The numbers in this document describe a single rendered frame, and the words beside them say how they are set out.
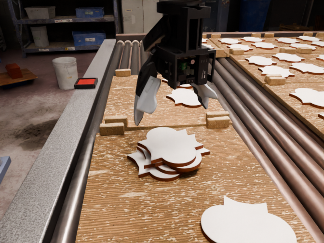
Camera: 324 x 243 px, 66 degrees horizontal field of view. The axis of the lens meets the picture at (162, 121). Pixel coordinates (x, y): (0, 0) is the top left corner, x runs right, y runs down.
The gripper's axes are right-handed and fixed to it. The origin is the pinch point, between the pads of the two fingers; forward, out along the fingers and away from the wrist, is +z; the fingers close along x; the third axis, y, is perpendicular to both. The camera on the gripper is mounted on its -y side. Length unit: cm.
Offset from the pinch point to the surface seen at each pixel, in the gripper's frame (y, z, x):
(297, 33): -84, 10, 145
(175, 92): -29.0, 9.4, 17.2
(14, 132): -208, 104, -56
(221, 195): 13.1, 10.4, 3.1
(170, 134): -2.9, 6.4, 1.5
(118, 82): -49, 10, 4
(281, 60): -42, 10, 81
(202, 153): 4.4, 7.7, 4.9
